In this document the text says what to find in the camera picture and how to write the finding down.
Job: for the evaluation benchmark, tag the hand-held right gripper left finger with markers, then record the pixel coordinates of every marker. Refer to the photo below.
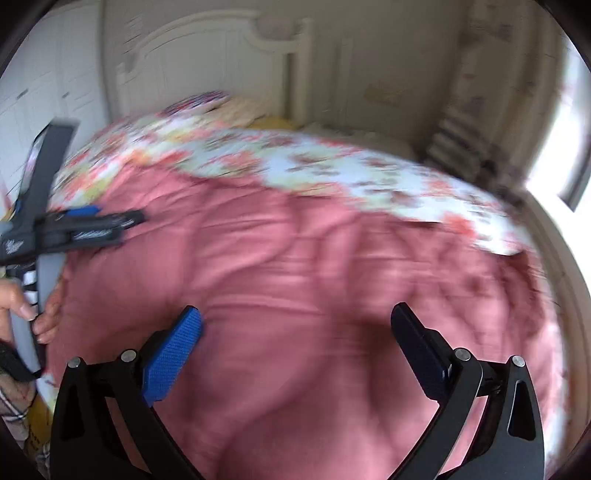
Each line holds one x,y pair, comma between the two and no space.
173,355

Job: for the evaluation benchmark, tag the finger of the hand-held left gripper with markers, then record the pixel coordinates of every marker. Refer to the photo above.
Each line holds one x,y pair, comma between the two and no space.
92,233
83,212

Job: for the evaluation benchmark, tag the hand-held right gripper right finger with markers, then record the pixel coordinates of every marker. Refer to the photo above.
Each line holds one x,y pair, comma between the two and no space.
418,355

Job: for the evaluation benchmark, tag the pink quilted jacket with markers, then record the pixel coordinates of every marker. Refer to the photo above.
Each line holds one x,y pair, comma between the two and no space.
300,300

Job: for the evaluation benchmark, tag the person's left forearm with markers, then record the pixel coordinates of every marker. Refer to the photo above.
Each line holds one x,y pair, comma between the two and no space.
14,406

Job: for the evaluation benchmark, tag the person's left hand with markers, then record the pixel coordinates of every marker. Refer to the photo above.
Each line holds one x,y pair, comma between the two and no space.
50,323

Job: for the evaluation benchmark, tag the white wardrobe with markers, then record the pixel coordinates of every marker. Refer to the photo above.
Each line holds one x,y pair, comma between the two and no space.
46,83

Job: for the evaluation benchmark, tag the patterned round pillow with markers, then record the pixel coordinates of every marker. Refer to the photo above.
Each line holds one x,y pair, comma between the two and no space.
198,102

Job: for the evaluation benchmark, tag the cream pillow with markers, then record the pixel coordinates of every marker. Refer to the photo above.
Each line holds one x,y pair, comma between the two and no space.
244,110

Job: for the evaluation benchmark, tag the white bed headboard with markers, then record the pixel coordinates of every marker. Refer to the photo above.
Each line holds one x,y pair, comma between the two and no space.
207,60

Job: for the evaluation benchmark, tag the floral duvet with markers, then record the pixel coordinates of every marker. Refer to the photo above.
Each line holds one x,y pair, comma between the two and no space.
300,157

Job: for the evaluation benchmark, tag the dark framed window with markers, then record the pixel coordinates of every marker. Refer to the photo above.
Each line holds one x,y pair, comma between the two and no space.
575,175

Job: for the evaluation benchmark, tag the printed beige curtain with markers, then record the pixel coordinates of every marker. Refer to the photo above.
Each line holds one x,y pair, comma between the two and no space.
485,92

